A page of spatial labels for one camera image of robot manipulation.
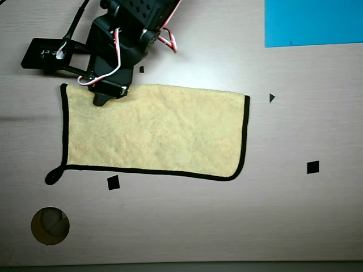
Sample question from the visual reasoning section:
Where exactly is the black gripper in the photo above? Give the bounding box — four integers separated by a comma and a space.
86, 14, 157, 107

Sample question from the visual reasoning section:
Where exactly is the yellow towel with black trim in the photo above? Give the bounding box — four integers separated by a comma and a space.
44, 83, 251, 186

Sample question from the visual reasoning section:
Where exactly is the black square tape piece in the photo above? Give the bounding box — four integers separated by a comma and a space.
306, 160, 320, 175
107, 175, 121, 191

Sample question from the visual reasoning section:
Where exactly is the blue paper sheet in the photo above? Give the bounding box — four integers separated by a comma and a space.
264, 0, 363, 48

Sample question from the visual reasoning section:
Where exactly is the camera cable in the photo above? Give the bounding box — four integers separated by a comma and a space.
57, 0, 90, 60

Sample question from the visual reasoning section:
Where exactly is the red and white servo cable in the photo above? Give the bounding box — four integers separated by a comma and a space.
157, 0, 183, 54

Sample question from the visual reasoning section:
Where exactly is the round table cable hole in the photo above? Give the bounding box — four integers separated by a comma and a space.
30, 206, 70, 246

